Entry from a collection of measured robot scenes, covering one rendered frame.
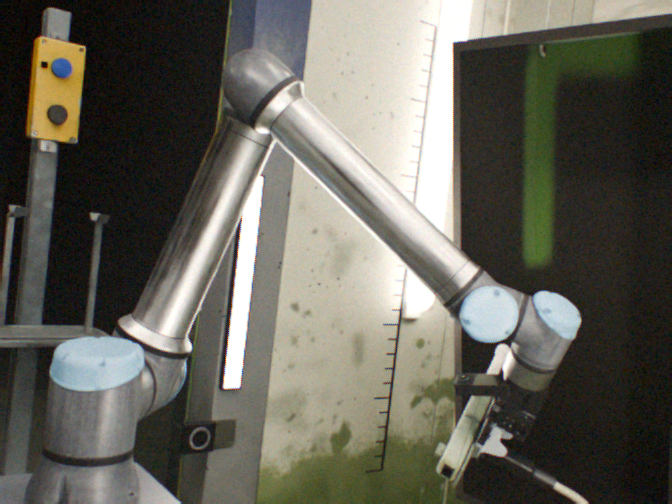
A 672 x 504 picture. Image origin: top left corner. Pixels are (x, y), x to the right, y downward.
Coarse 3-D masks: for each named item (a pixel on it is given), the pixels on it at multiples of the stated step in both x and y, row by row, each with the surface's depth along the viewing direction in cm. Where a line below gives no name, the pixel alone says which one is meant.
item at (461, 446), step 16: (496, 352) 182; (496, 368) 174; (480, 400) 160; (464, 416) 155; (480, 416) 156; (464, 432) 150; (448, 448) 146; (464, 448) 146; (448, 464) 143; (464, 464) 143; (496, 464) 151; (512, 464) 149; (528, 464) 149; (544, 480) 148
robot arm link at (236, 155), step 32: (224, 128) 140; (224, 160) 139; (256, 160) 141; (192, 192) 142; (224, 192) 140; (192, 224) 141; (224, 224) 142; (160, 256) 144; (192, 256) 141; (160, 288) 142; (192, 288) 143; (128, 320) 145; (160, 320) 142; (192, 320) 147; (160, 352) 142; (160, 384) 142
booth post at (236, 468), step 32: (256, 0) 213; (288, 0) 218; (256, 32) 214; (288, 32) 220; (288, 64) 221; (224, 96) 226; (288, 160) 224; (288, 192) 225; (224, 256) 219; (256, 256) 222; (224, 288) 218; (256, 288) 223; (224, 320) 218; (256, 320) 224; (192, 352) 232; (256, 352) 225; (192, 384) 231; (256, 384) 226; (192, 416) 229; (224, 416) 221; (256, 416) 228; (256, 448) 229; (192, 480) 226; (224, 480) 224; (256, 480) 230
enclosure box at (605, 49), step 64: (512, 64) 200; (576, 64) 198; (640, 64) 186; (512, 128) 204; (576, 128) 201; (640, 128) 188; (512, 192) 207; (576, 192) 204; (640, 192) 190; (512, 256) 210; (576, 256) 207; (640, 256) 193; (640, 320) 195; (576, 384) 213; (640, 384) 198; (512, 448) 221; (576, 448) 216; (640, 448) 201
